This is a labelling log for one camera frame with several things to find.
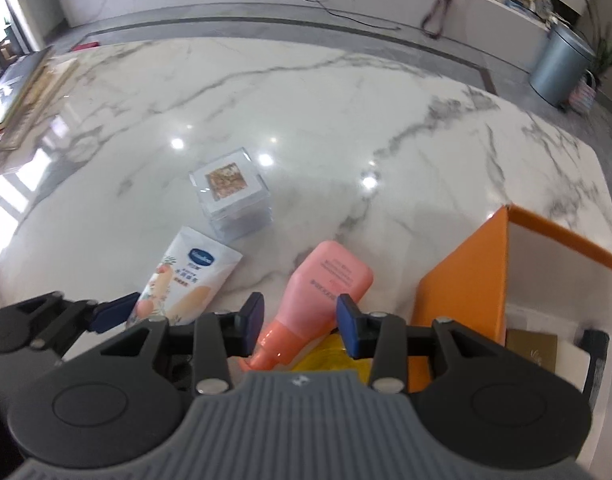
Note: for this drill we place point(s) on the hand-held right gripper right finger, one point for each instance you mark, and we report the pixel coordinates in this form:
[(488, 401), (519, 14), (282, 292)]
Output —
[(348, 327)]

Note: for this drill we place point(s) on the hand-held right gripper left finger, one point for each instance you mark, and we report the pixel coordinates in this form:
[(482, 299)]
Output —
[(251, 322)]

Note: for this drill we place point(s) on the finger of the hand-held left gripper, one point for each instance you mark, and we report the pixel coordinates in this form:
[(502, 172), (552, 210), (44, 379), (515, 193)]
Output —
[(113, 311)]

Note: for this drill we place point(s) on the pink squeeze bottle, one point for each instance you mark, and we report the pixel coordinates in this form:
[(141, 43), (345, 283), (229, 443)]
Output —
[(326, 280)]

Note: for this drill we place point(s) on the white floral cream tube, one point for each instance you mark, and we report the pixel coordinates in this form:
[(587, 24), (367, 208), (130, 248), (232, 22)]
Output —
[(195, 270)]

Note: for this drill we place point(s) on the large orange cardboard box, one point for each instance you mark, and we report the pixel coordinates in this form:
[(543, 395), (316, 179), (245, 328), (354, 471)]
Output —
[(461, 285)]

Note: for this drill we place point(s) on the small gold box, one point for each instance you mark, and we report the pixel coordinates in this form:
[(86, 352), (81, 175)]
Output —
[(531, 350)]

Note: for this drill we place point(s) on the yellow packet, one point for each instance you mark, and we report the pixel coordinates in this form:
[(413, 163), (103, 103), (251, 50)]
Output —
[(326, 355)]

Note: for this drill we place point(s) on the clear acrylic box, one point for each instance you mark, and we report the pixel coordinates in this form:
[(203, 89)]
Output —
[(230, 195)]

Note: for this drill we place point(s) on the dark hardcover book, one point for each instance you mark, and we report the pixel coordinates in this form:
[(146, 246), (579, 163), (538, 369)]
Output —
[(13, 87)]

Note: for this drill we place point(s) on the pink woven basket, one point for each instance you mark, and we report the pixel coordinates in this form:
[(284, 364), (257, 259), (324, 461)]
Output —
[(583, 94)]

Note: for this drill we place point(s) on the grey blue trash can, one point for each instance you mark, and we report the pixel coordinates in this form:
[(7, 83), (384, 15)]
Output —
[(561, 65)]

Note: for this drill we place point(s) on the tall leaf floor plant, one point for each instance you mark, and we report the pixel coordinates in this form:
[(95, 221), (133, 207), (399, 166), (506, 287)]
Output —
[(606, 50)]

